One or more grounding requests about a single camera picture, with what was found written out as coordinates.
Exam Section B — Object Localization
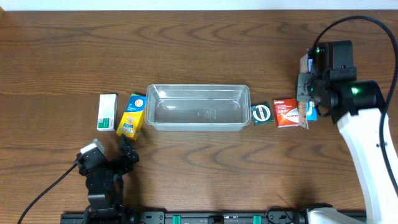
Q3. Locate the white green Panadol box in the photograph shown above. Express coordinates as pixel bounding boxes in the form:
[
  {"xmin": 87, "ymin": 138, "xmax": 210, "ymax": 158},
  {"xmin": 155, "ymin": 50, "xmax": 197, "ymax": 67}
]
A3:
[{"xmin": 97, "ymin": 94, "xmax": 118, "ymax": 131}]

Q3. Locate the left black cable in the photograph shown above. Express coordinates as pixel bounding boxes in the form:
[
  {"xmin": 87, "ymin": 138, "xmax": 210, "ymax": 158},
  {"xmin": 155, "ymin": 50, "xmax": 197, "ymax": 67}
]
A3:
[{"xmin": 17, "ymin": 163, "xmax": 78, "ymax": 224}]

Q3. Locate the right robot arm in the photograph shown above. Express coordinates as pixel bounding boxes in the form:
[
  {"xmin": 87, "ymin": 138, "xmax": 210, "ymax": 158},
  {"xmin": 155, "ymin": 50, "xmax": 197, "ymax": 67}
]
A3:
[{"xmin": 296, "ymin": 40, "xmax": 397, "ymax": 223}]

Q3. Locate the blue Kool Fever box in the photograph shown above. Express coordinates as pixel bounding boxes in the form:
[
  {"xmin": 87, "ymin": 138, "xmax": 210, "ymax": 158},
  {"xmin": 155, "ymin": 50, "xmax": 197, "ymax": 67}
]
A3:
[{"xmin": 298, "ymin": 54, "xmax": 318, "ymax": 129}]

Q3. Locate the yellow Woods syrup box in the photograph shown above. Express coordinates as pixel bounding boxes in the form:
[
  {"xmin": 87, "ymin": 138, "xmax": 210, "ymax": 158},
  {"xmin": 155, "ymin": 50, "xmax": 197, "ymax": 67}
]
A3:
[{"xmin": 116, "ymin": 94, "xmax": 147, "ymax": 140}]

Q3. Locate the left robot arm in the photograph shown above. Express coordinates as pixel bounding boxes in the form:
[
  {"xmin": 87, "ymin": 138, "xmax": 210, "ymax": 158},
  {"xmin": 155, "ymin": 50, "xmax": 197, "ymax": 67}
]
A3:
[{"xmin": 76, "ymin": 135, "xmax": 139, "ymax": 218}]

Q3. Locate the black mounting rail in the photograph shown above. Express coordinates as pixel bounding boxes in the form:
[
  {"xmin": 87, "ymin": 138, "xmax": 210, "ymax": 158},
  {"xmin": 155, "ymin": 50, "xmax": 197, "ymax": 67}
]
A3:
[{"xmin": 60, "ymin": 210, "xmax": 368, "ymax": 224}]

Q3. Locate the red white medicine box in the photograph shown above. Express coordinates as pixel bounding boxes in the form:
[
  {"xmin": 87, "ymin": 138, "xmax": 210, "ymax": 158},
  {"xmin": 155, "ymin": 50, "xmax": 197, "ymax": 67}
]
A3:
[{"xmin": 273, "ymin": 98, "xmax": 299, "ymax": 128}]

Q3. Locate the small green round-logo box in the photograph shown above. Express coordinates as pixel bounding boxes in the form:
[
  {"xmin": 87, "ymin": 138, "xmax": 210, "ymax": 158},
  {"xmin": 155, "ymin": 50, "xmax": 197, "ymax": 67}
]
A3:
[{"xmin": 251, "ymin": 103, "xmax": 274, "ymax": 126}]

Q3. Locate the black cable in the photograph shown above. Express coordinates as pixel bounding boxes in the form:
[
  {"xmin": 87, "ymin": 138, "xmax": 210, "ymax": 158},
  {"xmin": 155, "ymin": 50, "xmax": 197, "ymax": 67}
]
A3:
[
  {"xmin": 310, "ymin": 15, "xmax": 398, "ymax": 197},
  {"xmin": 17, "ymin": 163, "xmax": 78, "ymax": 224}
]

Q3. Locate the clear plastic container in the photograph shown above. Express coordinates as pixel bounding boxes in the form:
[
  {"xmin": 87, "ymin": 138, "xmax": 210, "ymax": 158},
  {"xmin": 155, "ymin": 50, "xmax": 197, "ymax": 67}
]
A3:
[{"xmin": 145, "ymin": 84, "xmax": 251, "ymax": 131}]

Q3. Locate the right black cable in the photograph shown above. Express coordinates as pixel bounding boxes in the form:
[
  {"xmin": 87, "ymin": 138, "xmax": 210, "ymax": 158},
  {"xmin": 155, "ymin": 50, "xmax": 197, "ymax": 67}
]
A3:
[{"xmin": 310, "ymin": 15, "xmax": 398, "ymax": 197}]

